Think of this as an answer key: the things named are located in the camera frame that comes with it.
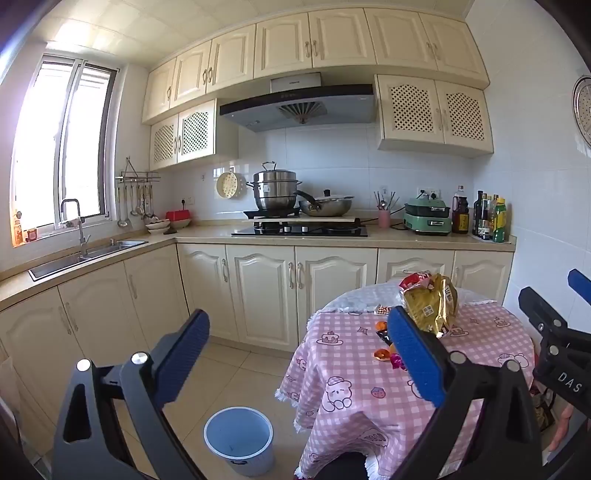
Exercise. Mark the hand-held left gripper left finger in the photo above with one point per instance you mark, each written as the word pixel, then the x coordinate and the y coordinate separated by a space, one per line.
pixel 184 355

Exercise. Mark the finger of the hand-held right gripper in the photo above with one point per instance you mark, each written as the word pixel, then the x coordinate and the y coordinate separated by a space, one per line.
pixel 581 282
pixel 540 308

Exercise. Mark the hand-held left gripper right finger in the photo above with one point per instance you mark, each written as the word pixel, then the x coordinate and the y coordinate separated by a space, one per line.
pixel 415 355

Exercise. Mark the orange peel scrap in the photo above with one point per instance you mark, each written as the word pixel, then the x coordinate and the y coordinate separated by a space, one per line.
pixel 382 354

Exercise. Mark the blue trash bin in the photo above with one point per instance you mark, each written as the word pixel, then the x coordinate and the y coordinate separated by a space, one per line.
pixel 231 445

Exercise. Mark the person's right hand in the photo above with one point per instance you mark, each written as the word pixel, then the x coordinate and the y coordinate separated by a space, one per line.
pixel 564 427

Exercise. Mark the pink candy wrapper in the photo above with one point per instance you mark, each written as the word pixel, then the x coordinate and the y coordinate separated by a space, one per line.
pixel 398 362

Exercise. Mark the orange candy wrapper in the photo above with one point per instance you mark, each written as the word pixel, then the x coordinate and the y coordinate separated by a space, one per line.
pixel 382 326

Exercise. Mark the gold snack bag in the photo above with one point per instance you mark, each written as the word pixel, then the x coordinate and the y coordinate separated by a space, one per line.
pixel 429 307

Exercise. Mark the red white checkered packet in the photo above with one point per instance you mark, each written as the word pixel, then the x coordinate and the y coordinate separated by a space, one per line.
pixel 383 310

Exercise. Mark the pink checkered tablecloth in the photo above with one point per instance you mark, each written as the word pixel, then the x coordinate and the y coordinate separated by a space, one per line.
pixel 351 369

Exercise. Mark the crumpled red can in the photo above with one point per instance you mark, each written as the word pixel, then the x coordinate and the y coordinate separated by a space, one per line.
pixel 412 279

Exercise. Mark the clear oil bottle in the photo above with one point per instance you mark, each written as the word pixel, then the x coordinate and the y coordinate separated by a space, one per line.
pixel 494 207

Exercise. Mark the soy sauce bottle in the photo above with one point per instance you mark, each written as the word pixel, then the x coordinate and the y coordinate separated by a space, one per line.
pixel 460 214

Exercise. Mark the white bowl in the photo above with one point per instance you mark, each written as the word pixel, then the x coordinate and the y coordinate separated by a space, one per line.
pixel 181 224

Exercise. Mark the person's dark clothing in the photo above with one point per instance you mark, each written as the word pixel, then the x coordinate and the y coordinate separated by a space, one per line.
pixel 348 468

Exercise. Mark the stacked white bowls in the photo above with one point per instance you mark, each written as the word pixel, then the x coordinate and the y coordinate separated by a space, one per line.
pixel 158 226

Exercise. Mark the green electric cooker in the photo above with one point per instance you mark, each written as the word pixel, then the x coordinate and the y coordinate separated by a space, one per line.
pixel 427 217

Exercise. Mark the red box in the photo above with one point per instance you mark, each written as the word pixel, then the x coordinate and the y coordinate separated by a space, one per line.
pixel 178 215

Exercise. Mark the pink utensil holder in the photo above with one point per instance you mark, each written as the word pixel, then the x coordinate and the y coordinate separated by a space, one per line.
pixel 384 218

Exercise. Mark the steel sink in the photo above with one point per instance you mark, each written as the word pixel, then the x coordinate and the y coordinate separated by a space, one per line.
pixel 83 256

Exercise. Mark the bunch of chopsticks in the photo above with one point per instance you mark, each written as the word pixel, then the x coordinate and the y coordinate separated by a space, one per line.
pixel 384 199

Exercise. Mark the row of hanging utensils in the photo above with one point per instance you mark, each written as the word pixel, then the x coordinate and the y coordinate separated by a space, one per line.
pixel 134 203

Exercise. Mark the steel faucet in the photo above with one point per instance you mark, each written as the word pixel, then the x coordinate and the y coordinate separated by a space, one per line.
pixel 81 226

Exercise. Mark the black gas stove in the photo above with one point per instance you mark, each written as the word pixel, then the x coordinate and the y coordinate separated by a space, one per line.
pixel 300 229

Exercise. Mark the steel wok with lid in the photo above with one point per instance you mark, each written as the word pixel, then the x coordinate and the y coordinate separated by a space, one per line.
pixel 325 205

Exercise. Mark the cream perforated tray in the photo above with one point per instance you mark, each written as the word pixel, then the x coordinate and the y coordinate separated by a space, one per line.
pixel 227 184

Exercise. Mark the steel steamer pot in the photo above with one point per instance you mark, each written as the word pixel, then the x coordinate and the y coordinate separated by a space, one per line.
pixel 274 189

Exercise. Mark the small red jar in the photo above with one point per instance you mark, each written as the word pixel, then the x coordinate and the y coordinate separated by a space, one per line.
pixel 31 234

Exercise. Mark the small orange bottle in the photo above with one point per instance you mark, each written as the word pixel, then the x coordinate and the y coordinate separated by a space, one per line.
pixel 17 228

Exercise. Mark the small lattice door cabinet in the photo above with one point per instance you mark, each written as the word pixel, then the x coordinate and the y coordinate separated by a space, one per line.
pixel 194 134

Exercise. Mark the large lattice door cabinet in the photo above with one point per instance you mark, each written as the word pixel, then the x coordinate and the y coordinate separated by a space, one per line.
pixel 434 113

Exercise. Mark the grey range hood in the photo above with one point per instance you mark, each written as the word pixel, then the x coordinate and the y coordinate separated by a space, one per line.
pixel 295 104

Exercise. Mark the cream upper cabinets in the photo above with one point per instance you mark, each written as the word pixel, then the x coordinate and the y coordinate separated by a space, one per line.
pixel 286 46

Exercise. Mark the white double wall socket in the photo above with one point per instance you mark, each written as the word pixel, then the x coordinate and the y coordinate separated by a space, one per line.
pixel 427 191

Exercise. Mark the wall utensil rack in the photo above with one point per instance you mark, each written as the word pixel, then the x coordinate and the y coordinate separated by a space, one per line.
pixel 138 175

